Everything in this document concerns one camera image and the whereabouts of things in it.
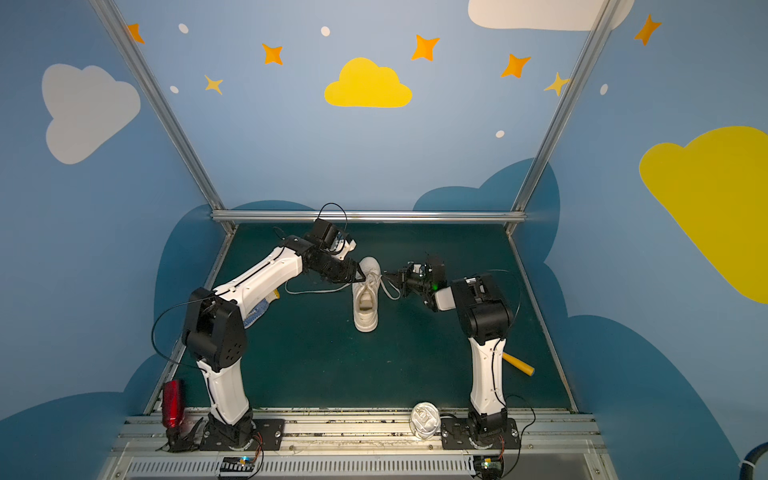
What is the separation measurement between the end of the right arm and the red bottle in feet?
2.18

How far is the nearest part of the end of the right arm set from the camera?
33.5 inches

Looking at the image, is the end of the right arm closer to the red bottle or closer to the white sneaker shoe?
the white sneaker shoe

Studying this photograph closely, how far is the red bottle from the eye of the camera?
749 millimetres
